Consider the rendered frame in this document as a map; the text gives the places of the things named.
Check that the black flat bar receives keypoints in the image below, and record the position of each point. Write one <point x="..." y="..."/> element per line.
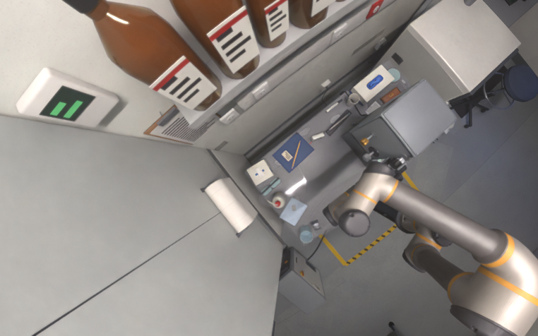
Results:
<point x="338" y="123"/>

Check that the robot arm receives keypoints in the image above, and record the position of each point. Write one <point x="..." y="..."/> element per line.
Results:
<point x="437" y="210"/>

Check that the brown bottle black cap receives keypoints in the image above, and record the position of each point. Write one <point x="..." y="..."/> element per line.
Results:
<point x="143" y="46"/>
<point x="262" y="18"/>

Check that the grey petri dish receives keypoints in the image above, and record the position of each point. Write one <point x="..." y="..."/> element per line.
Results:
<point x="304" y="131"/>

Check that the white paper towel roll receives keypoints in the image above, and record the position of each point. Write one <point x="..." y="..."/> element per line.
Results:
<point x="229" y="205"/>

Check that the white box with blue insert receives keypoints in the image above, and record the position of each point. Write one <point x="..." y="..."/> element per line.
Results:
<point x="374" y="84"/>

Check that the small white tube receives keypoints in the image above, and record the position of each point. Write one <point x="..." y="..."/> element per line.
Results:
<point x="332" y="107"/>

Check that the white wall unit green display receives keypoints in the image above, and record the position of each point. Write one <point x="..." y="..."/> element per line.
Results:
<point x="66" y="98"/>

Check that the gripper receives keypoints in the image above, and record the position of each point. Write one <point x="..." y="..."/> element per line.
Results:
<point x="395" y="165"/>

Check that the small clear vial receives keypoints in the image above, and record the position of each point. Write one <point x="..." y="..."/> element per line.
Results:
<point x="315" y="225"/>

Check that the red wall socket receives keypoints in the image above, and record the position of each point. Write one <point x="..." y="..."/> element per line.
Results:
<point x="374" y="9"/>

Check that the brown wooden block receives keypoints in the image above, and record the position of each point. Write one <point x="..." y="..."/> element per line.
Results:
<point x="390" y="95"/>

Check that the pale blue cloth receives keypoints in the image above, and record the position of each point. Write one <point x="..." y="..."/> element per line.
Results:
<point x="292" y="214"/>

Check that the white wall cabinet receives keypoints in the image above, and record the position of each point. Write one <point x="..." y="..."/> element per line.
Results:
<point x="460" y="42"/>

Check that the brown bottle red cap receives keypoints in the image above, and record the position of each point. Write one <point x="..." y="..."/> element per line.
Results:
<point x="203" y="23"/>
<point x="304" y="11"/>

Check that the blue notebook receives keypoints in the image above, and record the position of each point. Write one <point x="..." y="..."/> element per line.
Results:
<point x="306" y="148"/>

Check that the grey dial knob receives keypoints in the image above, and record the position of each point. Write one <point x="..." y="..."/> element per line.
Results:
<point x="370" y="154"/>

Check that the blue stool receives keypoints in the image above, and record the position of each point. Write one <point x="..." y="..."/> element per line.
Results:
<point x="521" y="83"/>

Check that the white wall socket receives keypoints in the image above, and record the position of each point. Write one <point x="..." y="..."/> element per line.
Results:
<point x="340" y="31"/>
<point x="260" y="90"/>
<point x="230" y="116"/>

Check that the white wall shelf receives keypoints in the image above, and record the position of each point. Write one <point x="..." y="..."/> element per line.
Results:
<point x="292" y="53"/>

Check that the white square box blue dots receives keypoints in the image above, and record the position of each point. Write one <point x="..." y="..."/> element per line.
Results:
<point x="259" y="171"/>

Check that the grey tensiometer body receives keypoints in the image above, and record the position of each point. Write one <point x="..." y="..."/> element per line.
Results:
<point x="418" y="116"/>

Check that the white cup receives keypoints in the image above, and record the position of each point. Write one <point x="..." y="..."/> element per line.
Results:
<point x="353" y="98"/>

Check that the yellow pencil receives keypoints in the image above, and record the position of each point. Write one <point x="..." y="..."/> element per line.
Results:
<point x="296" y="154"/>

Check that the small black box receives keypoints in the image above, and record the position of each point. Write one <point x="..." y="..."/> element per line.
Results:
<point x="397" y="59"/>

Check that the teal round dish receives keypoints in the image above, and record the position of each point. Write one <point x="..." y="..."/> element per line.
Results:
<point x="394" y="74"/>

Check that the white cylinder vial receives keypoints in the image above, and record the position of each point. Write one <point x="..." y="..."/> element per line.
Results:
<point x="318" y="136"/>

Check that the blue glass beaker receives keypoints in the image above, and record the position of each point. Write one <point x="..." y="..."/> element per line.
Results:
<point x="306" y="234"/>

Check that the small grey box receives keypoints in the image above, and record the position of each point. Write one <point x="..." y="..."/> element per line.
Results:
<point x="372" y="107"/>

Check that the grey box with orange button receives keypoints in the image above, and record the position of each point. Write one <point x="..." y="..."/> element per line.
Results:
<point x="301" y="284"/>

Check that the yellow knob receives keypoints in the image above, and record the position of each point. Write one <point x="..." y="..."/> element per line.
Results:
<point x="366" y="140"/>

